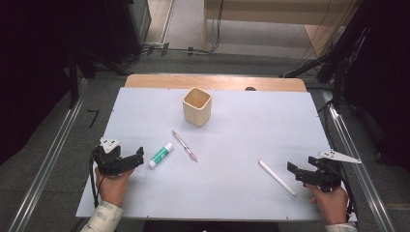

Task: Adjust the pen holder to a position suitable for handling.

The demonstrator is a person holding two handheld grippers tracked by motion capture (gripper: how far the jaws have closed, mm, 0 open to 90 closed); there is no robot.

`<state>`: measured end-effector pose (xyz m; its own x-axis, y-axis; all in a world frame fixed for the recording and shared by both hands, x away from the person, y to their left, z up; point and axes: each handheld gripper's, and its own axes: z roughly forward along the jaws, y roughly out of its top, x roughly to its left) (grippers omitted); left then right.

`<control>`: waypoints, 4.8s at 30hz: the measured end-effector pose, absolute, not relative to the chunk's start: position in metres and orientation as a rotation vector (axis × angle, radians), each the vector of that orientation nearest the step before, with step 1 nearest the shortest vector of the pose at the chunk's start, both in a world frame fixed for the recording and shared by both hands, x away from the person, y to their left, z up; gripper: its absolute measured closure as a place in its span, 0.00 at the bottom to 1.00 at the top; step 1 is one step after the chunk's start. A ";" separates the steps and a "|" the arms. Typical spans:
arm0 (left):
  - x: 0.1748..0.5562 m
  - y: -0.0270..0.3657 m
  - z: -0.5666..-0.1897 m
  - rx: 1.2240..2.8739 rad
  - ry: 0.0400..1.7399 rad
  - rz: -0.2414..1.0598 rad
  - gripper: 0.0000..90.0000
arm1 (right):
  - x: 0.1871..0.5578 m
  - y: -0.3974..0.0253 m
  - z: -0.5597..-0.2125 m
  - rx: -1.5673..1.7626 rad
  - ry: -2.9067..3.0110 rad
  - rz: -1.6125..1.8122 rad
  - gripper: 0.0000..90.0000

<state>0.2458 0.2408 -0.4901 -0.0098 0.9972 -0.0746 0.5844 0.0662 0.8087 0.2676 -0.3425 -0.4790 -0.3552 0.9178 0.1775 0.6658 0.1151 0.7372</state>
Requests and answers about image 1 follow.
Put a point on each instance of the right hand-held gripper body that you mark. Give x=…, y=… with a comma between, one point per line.
x=325, y=175

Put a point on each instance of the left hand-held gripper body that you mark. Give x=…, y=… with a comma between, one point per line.
x=109, y=159

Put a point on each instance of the white pen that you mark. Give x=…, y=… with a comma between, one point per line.
x=277, y=178

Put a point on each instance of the green and white glue stick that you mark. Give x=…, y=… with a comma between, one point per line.
x=160, y=155

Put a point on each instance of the pink pen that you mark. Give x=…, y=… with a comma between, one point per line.
x=184, y=146

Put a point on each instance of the beige square cup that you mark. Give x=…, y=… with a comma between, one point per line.
x=196, y=109

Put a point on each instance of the person's left hand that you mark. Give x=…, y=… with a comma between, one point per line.
x=112, y=187

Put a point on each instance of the person's right hand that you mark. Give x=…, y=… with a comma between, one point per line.
x=332, y=203

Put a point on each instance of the white board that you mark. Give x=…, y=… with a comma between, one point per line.
x=225, y=187

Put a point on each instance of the dark round table grommet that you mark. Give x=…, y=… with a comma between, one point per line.
x=250, y=88

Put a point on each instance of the black stand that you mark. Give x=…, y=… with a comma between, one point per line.
x=335, y=71
x=74, y=74

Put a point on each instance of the wooden table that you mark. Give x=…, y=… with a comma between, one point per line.
x=212, y=82

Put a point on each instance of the dark curtain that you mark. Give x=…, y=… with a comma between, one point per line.
x=29, y=71

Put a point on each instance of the dark cabinet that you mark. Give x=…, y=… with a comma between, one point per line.
x=129, y=25

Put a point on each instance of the light wooden furniture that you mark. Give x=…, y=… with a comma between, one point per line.
x=270, y=13

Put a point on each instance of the metal floor rail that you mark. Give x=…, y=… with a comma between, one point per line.
x=357, y=167
x=48, y=161

